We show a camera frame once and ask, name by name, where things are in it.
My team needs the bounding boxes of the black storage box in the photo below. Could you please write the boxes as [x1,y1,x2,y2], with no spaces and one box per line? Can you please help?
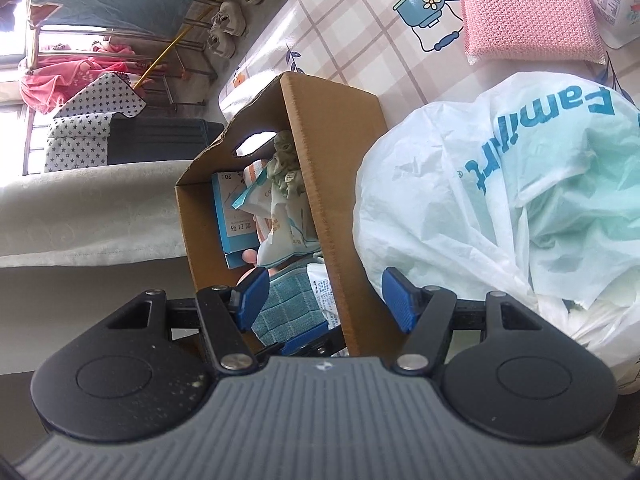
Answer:
[107,115,226,166]

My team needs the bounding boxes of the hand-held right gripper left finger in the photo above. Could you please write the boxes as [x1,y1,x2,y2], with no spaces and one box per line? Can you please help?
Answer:
[102,267,271,374]

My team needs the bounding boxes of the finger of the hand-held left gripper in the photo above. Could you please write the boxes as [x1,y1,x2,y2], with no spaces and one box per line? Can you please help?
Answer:
[280,327,351,358]

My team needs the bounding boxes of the white plastic shopping bag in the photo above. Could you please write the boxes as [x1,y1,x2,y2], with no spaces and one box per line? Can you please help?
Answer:
[352,72,640,393]

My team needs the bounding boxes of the small blue box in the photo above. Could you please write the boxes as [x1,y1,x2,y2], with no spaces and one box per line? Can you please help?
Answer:
[212,170,262,270]

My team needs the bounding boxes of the brown cardboard box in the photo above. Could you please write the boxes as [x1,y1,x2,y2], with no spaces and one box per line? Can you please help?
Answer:
[174,71,406,358]

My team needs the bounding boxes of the white packet with orange print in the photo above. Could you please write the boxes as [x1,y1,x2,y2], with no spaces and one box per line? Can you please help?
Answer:
[232,175,321,268]

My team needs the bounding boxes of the yellow stick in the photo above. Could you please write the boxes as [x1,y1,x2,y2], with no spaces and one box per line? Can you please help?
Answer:
[134,7,208,86]

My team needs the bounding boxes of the blue printed blanket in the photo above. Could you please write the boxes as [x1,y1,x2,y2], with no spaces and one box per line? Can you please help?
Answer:
[25,0,221,41]

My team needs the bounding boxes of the metal shoe rack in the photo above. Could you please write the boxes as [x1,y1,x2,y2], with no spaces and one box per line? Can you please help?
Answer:
[20,0,241,111]

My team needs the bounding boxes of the white embroidered bedsheet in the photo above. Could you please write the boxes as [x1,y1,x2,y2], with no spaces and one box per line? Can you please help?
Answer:
[0,160,201,268]

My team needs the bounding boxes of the pink floral blanket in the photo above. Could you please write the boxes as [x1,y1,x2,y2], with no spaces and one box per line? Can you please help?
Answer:
[20,42,156,111]

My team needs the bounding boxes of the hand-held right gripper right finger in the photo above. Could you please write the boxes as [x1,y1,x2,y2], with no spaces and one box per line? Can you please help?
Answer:
[381,267,543,376]

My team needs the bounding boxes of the green scrunchie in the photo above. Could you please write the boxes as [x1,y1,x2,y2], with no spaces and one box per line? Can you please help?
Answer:
[265,130,303,202]

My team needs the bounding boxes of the pink plush toy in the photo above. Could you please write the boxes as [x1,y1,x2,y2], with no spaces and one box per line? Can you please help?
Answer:
[240,249,278,277]

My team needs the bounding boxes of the white tissue pack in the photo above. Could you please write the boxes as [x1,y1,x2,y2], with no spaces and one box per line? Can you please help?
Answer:
[306,262,343,332]

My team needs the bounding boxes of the white plastic container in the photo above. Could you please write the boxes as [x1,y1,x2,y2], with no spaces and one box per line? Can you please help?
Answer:
[586,0,640,50]

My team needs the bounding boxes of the white star print cloth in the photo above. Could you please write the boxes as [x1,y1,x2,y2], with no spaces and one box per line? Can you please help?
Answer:
[44,72,148,173]

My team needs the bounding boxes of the checkered plastic tablecloth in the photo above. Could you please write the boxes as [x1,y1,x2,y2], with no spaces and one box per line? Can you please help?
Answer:
[217,0,640,126]

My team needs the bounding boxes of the pink sponge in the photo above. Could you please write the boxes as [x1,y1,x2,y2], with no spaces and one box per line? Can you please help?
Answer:
[459,0,607,66]

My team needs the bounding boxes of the white chunky shoe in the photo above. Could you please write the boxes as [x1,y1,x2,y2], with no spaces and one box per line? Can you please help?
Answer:
[210,1,247,38]
[206,30,238,60]

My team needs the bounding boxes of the teal microfibre cloth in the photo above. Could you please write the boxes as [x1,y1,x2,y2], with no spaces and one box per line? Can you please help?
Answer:
[250,257,331,348]

